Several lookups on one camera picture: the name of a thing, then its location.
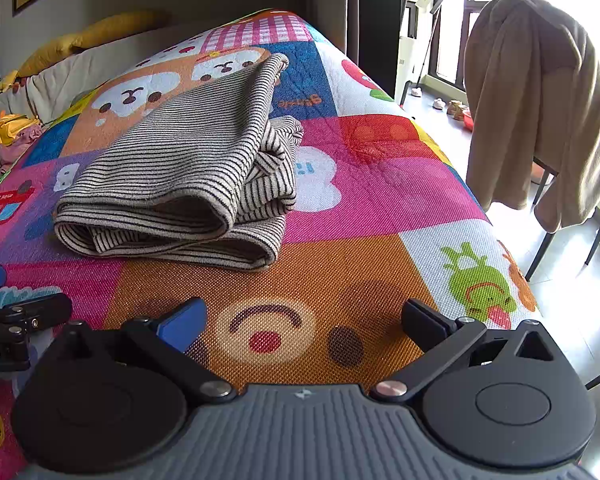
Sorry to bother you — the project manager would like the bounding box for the black window frame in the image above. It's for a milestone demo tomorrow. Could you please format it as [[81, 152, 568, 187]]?
[[427, 0, 600, 96]]

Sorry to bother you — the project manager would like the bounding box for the beige black striped shirt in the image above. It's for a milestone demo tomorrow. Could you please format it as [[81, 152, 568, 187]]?
[[52, 52, 306, 272]]

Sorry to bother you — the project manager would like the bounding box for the black chair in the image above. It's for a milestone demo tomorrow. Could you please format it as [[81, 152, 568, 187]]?
[[525, 157, 600, 391]]

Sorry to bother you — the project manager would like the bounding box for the colourful printed play mat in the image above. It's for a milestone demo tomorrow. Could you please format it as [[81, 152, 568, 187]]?
[[0, 8, 543, 480]]

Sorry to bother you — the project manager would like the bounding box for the pink cloth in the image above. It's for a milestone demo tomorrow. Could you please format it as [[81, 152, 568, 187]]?
[[0, 125, 46, 173]]

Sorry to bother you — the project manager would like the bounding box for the beige garment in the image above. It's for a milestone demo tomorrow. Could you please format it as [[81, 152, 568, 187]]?
[[464, 0, 600, 233]]

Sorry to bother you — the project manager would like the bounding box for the large yellow pillow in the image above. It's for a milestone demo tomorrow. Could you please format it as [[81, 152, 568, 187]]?
[[72, 10, 173, 51]]

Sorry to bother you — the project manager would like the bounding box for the grey curtain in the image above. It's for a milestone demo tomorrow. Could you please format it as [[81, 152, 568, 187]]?
[[347, 0, 403, 98]]

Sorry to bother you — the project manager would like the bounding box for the white upright appliance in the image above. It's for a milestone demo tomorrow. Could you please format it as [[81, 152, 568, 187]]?
[[395, 0, 446, 108]]

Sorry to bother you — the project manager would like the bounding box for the small yellow pillow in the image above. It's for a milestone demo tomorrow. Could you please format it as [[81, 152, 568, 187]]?
[[17, 34, 83, 78]]

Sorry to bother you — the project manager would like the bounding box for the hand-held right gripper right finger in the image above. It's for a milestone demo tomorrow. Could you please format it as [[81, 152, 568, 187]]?
[[370, 300, 555, 403]]

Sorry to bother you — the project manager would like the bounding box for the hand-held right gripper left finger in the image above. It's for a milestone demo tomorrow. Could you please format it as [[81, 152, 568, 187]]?
[[52, 297, 237, 403]]

